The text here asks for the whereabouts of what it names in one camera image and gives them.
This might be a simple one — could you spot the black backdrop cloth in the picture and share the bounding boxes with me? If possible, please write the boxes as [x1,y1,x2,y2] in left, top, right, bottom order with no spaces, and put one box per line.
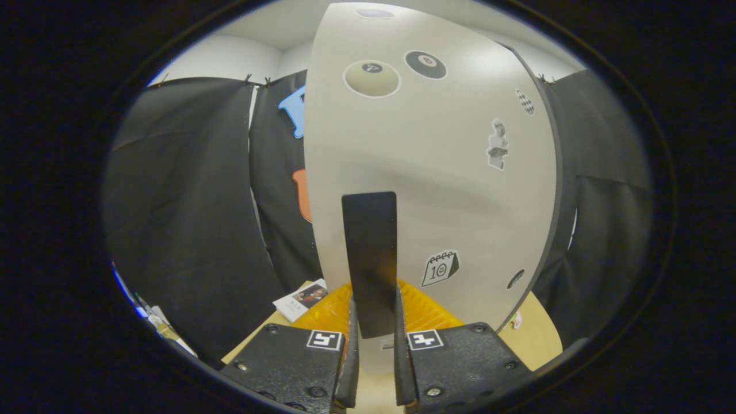
[103,69,653,369]

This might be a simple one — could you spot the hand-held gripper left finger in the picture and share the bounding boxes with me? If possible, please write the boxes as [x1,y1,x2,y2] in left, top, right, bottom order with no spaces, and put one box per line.
[221,282,360,413]

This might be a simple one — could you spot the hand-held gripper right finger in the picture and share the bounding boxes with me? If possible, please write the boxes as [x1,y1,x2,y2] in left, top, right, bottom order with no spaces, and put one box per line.
[394,280,532,413]

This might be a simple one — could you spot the colourful clutter pile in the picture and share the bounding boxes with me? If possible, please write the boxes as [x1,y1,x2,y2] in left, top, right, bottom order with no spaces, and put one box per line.
[112,264,199,357]

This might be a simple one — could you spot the white book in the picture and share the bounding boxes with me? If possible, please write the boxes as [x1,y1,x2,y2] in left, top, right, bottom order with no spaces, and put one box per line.
[272,279,328,323]

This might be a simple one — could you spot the black cabinet door handle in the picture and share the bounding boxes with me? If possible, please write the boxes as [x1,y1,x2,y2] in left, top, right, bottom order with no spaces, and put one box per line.
[342,191,398,340]

